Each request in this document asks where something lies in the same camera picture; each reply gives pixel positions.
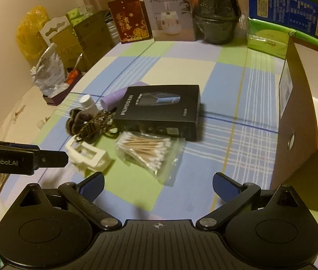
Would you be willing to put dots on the white humidifier box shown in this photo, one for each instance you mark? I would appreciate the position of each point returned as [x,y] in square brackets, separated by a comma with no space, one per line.
[170,14]

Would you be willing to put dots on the plaid cloth covered desktop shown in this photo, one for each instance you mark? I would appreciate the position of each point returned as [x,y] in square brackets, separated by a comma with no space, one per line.
[232,95]

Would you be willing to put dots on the dark patterned hair claw clip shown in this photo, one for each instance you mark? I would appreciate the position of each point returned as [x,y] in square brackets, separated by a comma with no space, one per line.
[97,123]

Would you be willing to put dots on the brown cardboard box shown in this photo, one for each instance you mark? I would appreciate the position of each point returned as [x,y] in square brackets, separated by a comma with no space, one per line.
[302,123]

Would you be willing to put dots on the white plastic holder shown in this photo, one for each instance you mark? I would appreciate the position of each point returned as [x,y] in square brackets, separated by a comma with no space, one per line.
[87,154]

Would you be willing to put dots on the black product box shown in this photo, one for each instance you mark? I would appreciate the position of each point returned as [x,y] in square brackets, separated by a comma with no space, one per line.
[159,109]

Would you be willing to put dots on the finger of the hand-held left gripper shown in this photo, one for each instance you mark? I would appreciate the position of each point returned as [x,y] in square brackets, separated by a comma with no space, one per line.
[52,159]

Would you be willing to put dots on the red gold printed box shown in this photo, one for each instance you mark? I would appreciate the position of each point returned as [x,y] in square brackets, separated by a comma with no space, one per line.
[129,19]

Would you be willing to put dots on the green tissue pack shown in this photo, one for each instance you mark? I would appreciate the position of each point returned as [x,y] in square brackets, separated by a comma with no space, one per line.
[268,38]

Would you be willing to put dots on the brown shipping carton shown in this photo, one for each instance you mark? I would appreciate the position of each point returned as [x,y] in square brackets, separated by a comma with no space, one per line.
[94,39]

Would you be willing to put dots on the blue printed box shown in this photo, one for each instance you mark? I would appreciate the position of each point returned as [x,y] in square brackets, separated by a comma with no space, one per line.
[288,8]

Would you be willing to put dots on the white cut cardboard sheet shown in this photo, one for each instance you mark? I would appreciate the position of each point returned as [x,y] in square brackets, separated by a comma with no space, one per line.
[53,32]

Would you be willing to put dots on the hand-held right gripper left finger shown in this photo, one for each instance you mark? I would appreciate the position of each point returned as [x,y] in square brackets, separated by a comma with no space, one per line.
[93,184]

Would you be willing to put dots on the small white bottle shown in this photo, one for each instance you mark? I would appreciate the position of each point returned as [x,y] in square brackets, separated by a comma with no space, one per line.
[88,104]

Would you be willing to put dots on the crumpled silver plastic bag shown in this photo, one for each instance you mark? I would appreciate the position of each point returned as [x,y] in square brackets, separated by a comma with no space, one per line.
[49,67]

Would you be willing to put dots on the dark red tray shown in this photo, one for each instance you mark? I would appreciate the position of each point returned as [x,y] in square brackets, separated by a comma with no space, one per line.
[55,98]

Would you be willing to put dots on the stack of white papers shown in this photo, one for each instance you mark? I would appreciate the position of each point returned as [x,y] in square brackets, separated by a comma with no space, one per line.
[112,31]

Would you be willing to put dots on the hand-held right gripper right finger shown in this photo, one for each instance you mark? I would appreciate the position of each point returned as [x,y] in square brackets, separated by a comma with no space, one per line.
[226,188]

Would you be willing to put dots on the bag of cotton swabs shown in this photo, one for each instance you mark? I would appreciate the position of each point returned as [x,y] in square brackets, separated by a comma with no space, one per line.
[147,149]

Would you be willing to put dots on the small green boxes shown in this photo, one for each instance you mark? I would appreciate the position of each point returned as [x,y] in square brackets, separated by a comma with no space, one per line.
[77,14]

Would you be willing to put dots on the purple tube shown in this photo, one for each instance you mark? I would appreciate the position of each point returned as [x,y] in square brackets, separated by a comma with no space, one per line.
[114,98]

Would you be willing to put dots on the yellow plastic bag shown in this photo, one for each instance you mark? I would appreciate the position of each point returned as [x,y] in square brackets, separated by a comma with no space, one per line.
[29,33]

